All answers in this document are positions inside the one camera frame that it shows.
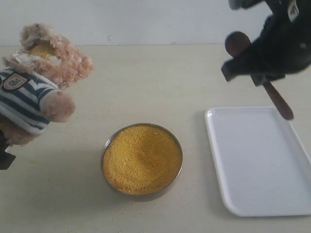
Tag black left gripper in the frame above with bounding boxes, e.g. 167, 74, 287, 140
0, 132, 16, 170

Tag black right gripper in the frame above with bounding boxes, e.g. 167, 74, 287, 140
221, 0, 311, 86

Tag dark brown wooden spoon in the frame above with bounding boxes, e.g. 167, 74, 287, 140
225, 31, 294, 120

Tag pink teddy bear striped sweater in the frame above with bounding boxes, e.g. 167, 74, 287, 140
0, 23, 94, 146

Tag white rectangular tray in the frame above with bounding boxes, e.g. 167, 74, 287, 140
205, 106, 311, 217

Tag metal bowl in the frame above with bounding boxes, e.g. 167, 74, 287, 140
100, 122, 183, 202

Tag yellow millet grains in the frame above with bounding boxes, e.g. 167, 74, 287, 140
102, 123, 182, 194

